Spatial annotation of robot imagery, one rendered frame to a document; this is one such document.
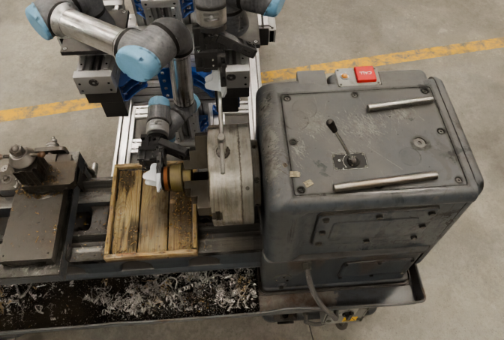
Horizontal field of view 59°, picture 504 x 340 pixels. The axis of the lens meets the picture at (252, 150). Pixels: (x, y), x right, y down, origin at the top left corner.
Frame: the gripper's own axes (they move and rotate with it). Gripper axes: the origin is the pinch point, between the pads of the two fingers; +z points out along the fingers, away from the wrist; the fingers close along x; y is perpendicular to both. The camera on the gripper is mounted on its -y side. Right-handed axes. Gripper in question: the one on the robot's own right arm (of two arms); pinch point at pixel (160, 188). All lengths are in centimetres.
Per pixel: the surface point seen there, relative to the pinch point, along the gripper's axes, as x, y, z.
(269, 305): -54, -34, 23
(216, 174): 13.8, -18.0, 4.6
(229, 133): 15.2, -22.3, -8.4
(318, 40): -108, -89, -179
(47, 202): -10.8, 39.0, -3.2
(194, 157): 6.9, -11.1, -6.1
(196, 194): 3.3, -11.3, 4.6
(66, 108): -108, 86, -126
